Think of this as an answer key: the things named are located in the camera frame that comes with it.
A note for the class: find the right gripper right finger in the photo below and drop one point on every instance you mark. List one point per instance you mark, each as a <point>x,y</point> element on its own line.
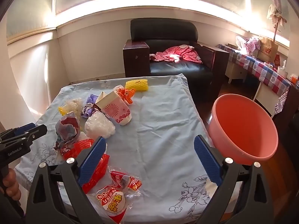
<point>254,203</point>

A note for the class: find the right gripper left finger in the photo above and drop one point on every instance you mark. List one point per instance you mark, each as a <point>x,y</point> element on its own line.
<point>45,204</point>

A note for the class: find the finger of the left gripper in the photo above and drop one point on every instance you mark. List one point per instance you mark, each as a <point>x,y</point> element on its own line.
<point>10,133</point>
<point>35,133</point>

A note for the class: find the grey red wrapper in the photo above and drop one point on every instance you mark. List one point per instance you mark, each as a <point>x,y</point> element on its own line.
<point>67,131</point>

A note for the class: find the red plastic wrapper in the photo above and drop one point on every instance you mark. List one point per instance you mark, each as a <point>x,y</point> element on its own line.
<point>94,164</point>

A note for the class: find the clear red snack bag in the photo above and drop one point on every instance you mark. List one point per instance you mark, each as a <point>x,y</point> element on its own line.
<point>117,197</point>

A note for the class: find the purple face mask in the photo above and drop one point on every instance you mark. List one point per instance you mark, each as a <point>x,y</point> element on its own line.
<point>90,106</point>

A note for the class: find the white foam net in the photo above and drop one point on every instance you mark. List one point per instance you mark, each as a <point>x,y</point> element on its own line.
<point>98,125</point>

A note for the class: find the pink paper cup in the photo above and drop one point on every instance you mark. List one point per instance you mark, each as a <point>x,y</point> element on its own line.
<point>114,107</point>

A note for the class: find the orange white plastic bag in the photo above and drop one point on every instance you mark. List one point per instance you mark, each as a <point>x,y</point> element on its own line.
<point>125,94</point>

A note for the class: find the person's left hand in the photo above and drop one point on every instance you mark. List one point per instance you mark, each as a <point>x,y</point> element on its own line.
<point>12,186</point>

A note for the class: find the pink plastic basin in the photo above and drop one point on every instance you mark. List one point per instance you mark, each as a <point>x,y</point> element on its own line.
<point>242,130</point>

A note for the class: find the light blue table cloth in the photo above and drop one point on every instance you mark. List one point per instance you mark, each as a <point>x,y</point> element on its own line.
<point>156,146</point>

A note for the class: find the checkered tablecloth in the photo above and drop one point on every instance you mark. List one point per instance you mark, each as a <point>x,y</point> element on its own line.
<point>269,77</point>

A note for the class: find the white side cabinet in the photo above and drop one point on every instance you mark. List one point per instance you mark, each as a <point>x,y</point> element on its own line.
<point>234,71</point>

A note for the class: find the white tissue box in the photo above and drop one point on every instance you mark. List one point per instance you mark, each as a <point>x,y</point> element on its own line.
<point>282,70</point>

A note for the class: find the brown paper shopping bag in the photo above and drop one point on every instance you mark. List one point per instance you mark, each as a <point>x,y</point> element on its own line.
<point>268,50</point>

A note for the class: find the checkered cloth bundle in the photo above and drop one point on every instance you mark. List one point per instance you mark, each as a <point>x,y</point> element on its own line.
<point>249,46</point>

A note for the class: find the red patterned garment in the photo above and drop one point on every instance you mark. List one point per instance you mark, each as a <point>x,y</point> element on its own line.
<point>177,53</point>

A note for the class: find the black leather armchair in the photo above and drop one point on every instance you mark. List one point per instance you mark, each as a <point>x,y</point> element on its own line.
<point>165,46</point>

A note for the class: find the coat stand with clothes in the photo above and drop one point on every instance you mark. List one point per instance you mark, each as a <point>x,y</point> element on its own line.
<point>275,15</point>

